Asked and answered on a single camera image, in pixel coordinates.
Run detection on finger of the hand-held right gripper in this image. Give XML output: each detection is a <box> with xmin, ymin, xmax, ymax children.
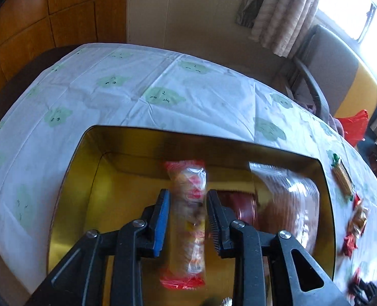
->
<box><xmin>349</xmin><ymin>280</ymin><xmax>377</xmax><ymax>305</ymax></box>

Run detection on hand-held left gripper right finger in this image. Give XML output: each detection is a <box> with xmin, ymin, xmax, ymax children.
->
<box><xmin>206</xmin><ymin>189</ymin><xmax>351</xmax><ymax>306</ymax></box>

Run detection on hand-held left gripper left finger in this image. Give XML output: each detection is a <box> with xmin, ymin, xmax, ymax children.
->
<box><xmin>32</xmin><ymin>189</ymin><xmax>171</xmax><ymax>306</ymax></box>

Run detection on bright red snack packet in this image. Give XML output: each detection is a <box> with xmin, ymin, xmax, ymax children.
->
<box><xmin>349</xmin><ymin>268</ymin><xmax>364</xmax><ymax>286</ymax></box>

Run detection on dark red snack packet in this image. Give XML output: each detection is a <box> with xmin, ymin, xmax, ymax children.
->
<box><xmin>217</xmin><ymin>190</ymin><xmax>259</xmax><ymax>227</ymax></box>

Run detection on long clear packet red ends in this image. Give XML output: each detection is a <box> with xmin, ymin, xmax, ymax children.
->
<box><xmin>159</xmin><ymin>160</ymin><xmax>207</xmax><ymax>291</ymax></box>

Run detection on red foil snack packet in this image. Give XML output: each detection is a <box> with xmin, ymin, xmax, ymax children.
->
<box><xmin>342</xmin><ymin>233</ymin><xmax>359</xmax><ymax>257</ymax></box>

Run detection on maroon tin box gold interior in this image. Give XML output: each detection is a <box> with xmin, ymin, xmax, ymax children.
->
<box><xmin>48</xmin><ymin>125</ymin><xmax>336</xmax><ymax>306</ymax></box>

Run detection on red orange snack packet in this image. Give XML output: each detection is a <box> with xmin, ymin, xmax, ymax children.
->
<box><xmin>346</xmin><ymin>194</ymin><xmax>370</xmax><ymax>237</ymax></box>

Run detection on large clear-wrapped pastry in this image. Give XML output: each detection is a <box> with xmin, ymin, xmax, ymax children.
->
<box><xmin>249</xmin><ymin>162</ymin><xmax>320</xmax><ymax>256</ymax></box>

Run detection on cracker packet green ends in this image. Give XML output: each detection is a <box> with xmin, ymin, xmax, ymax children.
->
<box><xmin>330</xmin><ymin>154</ymin><xmax>355</xmax><ymax>196</ymax></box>

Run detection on white tablecloth green cloud print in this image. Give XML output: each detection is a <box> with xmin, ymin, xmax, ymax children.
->
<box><xmin>0</xmin><ymin>42</ymin><xmax>377</xmax><ymax>306</ymax></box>

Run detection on pink cloth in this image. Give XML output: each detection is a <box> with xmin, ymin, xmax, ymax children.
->
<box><xmin>327</xmin><ymin>115</ymin><xmax>347</xmax><ymax>137</ymax></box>

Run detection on red plastic bag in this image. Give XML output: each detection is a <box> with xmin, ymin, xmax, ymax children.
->
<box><xmin>338</xmin><ymin>110</ymin><xmax>369</xmax><ymax>147</ymax></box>

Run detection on grey yellow blue chair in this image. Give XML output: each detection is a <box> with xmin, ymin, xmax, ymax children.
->
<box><xmin>291</xmin><ymin>24</ymin><xmax>377</xmax><ymax>125</ymax></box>

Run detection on beige patterned curtain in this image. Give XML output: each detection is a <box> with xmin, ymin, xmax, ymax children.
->
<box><xmin>235</xmin><ymin>0</ymin><xmax>324</xmax><ymax>58</ymax></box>

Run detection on wooden cabinet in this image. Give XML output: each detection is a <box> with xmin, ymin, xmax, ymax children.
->
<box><xmin>0</xmin><ymin>0</ymin><xmax>128</xmax><ymax>90</ymax></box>

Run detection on window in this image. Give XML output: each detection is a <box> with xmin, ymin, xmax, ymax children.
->
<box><xmin>316</xmin><ymin>0</ymin><xmax>377</xmax><ymax>83</ymax></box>

